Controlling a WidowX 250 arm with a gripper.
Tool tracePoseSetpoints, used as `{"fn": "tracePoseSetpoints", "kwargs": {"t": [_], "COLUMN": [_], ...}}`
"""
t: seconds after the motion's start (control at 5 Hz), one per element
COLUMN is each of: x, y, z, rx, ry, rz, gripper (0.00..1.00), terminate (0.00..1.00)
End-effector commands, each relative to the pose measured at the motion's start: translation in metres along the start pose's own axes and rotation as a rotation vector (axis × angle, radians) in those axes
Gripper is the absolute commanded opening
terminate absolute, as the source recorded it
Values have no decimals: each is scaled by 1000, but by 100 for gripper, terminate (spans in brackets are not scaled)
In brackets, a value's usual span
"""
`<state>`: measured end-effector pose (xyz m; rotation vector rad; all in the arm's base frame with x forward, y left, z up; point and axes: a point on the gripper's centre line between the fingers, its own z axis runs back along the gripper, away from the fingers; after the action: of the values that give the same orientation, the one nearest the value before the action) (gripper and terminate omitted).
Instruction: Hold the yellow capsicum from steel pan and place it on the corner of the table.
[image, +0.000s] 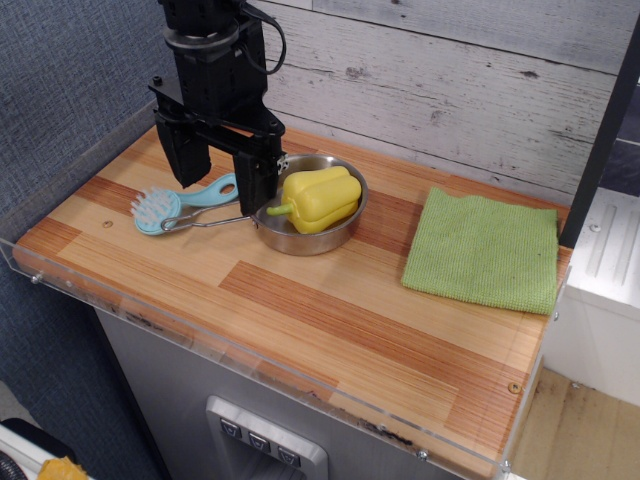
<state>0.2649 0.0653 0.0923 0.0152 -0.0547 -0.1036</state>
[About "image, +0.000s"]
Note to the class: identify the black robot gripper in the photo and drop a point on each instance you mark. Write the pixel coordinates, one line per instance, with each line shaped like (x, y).
(217, 101)

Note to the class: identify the yellow toy capsicum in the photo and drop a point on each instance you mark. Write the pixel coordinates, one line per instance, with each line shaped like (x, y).
(314, 200)

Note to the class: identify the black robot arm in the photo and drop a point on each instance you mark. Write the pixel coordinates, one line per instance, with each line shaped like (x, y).
(202, 28)

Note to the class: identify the light blue scrub brush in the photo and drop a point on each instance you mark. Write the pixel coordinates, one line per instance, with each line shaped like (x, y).
(159, 211)

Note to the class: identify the stainless steel cabinet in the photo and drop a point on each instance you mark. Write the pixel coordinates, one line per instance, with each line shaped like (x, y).
(171, 381)

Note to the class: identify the silver dispenser button panel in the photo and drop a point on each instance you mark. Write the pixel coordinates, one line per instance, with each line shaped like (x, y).
(253, 447)

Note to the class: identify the green microfibre cloth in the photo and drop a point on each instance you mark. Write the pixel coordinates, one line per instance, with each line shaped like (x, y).
(485, 252)

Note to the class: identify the white toy appliance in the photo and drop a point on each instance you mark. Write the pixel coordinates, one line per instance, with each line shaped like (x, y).
(593, 337)

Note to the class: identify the steel pan with wire handle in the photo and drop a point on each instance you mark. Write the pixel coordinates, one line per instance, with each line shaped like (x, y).
(279, 234)

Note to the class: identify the black vertical post right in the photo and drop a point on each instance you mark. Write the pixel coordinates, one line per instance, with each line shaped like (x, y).
(610, 125)

